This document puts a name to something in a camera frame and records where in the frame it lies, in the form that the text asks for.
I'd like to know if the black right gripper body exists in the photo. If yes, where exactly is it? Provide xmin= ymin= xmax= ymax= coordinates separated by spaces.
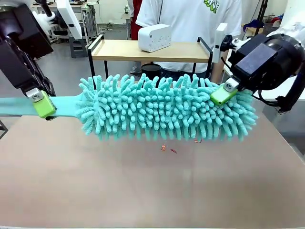
xmin=229 ymin=33 xmax=305 ymax=96

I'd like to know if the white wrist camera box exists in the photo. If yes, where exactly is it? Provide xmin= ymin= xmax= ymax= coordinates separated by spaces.
xmin=212 ymin=22 xmax=229 ymax=64
xmin=56 ymin=0 xmax=83 ymax=40

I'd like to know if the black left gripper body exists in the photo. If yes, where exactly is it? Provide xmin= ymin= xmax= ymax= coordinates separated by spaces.
xmin=0 ymin=4 xmax=54 ymax=89

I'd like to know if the black tripod pole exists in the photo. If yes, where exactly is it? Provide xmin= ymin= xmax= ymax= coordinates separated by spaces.
xmin=255 ymin=0 xmax=269 ymax=27

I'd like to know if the black cylindrical container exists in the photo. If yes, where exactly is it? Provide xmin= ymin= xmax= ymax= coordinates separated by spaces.
xmin=141 ymin=63 xmax=161 ymax=79

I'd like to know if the person torso white t-shirt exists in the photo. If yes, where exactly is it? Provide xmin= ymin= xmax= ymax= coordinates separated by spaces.
xmin=135 ymin=0 xmax=243 ymax=73

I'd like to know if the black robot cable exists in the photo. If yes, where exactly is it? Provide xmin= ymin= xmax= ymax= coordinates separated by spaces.
xmin=252 ymin=71 xmax=304 ymax=113

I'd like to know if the teal chenille duster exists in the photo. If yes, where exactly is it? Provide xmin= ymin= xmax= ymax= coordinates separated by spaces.
xmin=0 ymin=73 xmax=259 ymax=144

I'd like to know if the two-tier wooden metal-frame shelf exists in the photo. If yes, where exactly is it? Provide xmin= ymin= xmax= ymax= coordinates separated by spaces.
xmin=87 ymin=34 xmax=214 ymax=83

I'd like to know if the dark mesh basket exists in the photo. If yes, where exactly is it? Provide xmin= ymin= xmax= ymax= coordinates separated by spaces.
xmin=263 ymin=14 xmax=285 ymax=31

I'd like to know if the person in red shirt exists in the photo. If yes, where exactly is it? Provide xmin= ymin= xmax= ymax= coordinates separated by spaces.
xmin=127 ymin=0 xmax=144 ymax=41

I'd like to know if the black metal stand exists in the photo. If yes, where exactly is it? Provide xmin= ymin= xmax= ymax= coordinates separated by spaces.
xmin=0 ymin=119 xmax=8 ymax=140

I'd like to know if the white power socket box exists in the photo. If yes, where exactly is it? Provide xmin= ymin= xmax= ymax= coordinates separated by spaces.
xmin=138 ymin=23 xmax=173 ymax=53

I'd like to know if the white frame workbench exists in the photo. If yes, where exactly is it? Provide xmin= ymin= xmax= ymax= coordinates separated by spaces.
xmin=69 ymin=0 xmax=99 ymax=45

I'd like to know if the grey plastic step stool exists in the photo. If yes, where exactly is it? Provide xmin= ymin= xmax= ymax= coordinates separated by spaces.
xmin=70 ymin=35 xmax=89 ymax=59

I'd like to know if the blue cloth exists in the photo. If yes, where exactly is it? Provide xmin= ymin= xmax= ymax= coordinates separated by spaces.
xmin=243 ymin=19 xmax=264 ymax=32

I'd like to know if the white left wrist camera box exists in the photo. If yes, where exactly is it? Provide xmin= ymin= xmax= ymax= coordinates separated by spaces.
xmin=56 ymin=0 xmax=83 ymax=40

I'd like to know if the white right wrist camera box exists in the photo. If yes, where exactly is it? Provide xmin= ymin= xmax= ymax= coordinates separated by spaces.
xmin=212 ymin=22 xmax=229 ymax=64

